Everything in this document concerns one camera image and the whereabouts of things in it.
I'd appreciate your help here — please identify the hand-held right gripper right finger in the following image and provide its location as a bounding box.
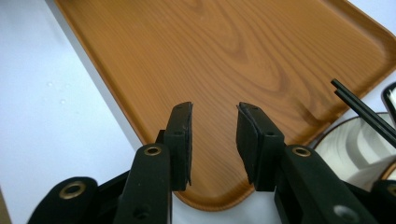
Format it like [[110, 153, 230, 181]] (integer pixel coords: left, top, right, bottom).
[[235, 102, 379, 224]]

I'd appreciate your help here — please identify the brown wood-grain tray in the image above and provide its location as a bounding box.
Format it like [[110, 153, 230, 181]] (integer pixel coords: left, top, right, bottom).
[[55, 0, 396, 213]]

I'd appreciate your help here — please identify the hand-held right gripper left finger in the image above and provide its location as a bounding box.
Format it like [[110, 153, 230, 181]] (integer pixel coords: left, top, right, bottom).
[[113, 101, 193, 224]]

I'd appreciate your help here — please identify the black-rimmed white dish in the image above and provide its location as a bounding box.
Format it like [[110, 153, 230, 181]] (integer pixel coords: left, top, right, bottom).
[[380, 82, 396, 124]]

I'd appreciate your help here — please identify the white striped bowl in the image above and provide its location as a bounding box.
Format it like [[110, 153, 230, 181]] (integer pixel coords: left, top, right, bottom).
[[312, 112, 396, 191]]

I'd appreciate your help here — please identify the black chopstick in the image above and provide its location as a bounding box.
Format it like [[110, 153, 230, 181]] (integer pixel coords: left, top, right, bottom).
[[330, 78, 396, 138], [333, 89, 396, 148]]

